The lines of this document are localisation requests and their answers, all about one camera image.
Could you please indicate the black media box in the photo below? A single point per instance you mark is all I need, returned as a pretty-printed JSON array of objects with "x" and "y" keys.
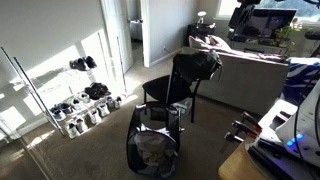
[{"x": 238, "y": 37}]

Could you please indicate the black chair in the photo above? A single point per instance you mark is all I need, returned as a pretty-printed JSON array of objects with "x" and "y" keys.
[{"x": 163, "y": 90}]

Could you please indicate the black jersey with yellow print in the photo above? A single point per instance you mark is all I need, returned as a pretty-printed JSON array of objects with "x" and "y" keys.
[{"x": 196, "y": 66}]

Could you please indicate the grey white sneaker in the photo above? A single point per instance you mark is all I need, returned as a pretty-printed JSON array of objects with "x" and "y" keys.
[
  {"x": 58, "y": 114},
  {"x": 65, "y": 107}
]

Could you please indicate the black mesh laundry basket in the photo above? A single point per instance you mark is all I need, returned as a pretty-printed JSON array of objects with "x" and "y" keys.
[{"x": 151, "y": 133}]

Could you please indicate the black stand mounted device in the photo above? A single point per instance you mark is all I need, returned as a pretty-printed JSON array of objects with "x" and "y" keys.
[{"x": 313, "y": 35}]

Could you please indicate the crumpled grey laundry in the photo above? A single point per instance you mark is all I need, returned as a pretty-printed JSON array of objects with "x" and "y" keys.
[{"x": 153, "y": 148}]

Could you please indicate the white table lamp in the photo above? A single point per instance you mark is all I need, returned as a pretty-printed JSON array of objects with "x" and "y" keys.
[{"x": 201, "y": 16}]

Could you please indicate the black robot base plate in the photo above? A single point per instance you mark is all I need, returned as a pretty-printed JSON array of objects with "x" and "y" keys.
[{"x": 276, "y": 160}]

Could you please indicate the pink sofa pillow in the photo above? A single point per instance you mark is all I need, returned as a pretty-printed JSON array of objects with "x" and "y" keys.
[{"x": 213, "y": 43}]

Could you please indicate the bright window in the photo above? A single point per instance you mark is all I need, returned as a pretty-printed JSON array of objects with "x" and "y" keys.
[{"x": 230, "y": 7}]

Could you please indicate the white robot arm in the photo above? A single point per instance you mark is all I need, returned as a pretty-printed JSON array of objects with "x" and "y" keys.
[{"x": 310, "y": 110}]

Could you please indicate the grey sofa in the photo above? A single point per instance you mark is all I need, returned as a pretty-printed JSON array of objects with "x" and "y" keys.
[{"x": 243, "y": 83}]

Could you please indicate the white panel room door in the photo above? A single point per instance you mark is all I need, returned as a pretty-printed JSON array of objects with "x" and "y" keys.
[{"x": 116, "y": 33}]

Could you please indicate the dark side table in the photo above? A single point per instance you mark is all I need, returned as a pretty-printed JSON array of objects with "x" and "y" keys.
[{"x": 200, "y": 33}]

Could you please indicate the black flat screen television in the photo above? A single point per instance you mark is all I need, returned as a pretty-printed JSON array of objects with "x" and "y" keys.
[{"x": 273, "y": 23}]

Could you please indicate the green potted plant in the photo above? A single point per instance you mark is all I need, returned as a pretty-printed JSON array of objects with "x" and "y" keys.
[{"x": 283, "y": 33}]

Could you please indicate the black sneaker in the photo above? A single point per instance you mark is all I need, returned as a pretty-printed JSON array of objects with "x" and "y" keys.
[
  {"x": 90, "y": 61},
  {"x": 101, "y": 88},
  {"x": 78, "y": 64},
  {"x": 91, "y": 92}
]

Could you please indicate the blue white patterned blanket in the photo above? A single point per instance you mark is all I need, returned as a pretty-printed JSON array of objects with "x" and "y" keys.
[{"x": 300, "y": 76}]

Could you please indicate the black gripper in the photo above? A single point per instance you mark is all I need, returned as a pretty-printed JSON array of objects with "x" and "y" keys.
[{"x": 241, "y": 18}]

